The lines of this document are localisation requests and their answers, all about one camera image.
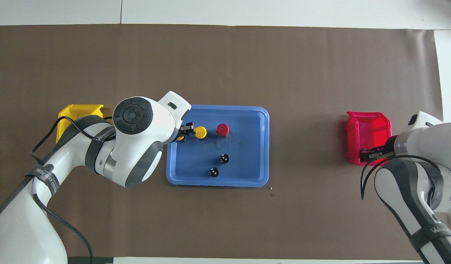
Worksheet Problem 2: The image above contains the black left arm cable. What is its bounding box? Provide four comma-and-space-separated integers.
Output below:
30, 116, 114, 264

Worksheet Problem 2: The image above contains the yellow plastic bin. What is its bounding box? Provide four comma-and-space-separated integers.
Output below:
56, 104, 114, 144

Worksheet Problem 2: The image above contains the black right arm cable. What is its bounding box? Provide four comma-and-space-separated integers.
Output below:
361, 154, 444, 201

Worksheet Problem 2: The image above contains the brown paper table mat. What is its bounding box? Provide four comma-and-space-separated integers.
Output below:
0, 24, 444, 260

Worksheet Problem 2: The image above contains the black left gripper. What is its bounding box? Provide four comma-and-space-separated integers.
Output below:
177, 124, 196, 142

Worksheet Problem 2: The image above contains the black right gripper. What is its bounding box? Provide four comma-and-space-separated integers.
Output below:
360, 136, 396, 163

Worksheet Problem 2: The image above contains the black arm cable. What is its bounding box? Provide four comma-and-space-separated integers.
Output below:
361, 154, 444, 201
30, 116, 114, 264

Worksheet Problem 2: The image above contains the blue plastic tray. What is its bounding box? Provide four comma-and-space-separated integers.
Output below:
166, 105, 270, 188

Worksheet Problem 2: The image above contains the red plastic bin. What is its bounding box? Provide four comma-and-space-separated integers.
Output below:
345, 111, 392, 166

